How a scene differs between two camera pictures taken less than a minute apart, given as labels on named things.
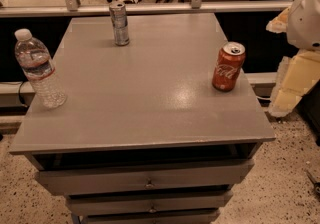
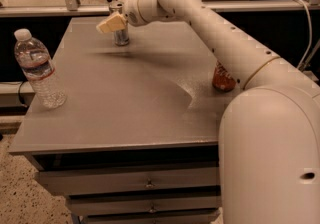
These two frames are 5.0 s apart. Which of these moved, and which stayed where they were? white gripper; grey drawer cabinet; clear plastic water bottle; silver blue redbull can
Moved: white gripper
Stayed: silver blue redbull can; clear plastic water bottle; grey drawer cabinet
